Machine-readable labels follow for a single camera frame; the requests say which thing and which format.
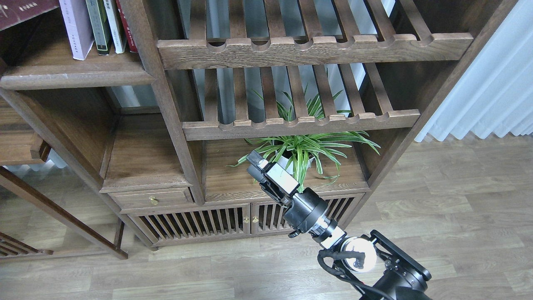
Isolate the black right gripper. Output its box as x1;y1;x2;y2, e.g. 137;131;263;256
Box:
246;150;328;234

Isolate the yellow and black book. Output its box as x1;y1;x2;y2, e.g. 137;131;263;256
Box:
85;0;112;55

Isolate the pale purple book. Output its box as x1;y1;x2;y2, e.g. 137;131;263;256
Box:
59;0;95;60

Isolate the dark maroon book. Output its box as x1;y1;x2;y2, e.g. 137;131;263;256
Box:
0;0;60;31

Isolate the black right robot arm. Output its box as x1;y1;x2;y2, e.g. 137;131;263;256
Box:
247;151;431;300

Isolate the white plant pot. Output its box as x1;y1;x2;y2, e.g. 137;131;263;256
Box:
277;154;315;175

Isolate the green spider plant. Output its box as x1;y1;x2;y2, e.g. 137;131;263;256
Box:
227;85;381;194

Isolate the brass drawer knob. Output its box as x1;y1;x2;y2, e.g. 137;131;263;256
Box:
149;196;159;205

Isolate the dark wooden bookshelf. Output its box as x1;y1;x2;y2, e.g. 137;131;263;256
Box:
1;0;517;249

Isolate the red upright book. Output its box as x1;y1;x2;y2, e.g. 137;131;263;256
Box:
115;0;138;53

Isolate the white upright book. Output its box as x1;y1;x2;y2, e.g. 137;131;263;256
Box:
104;0;127;54

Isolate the white curtain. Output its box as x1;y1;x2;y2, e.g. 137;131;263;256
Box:
415;0;533;142

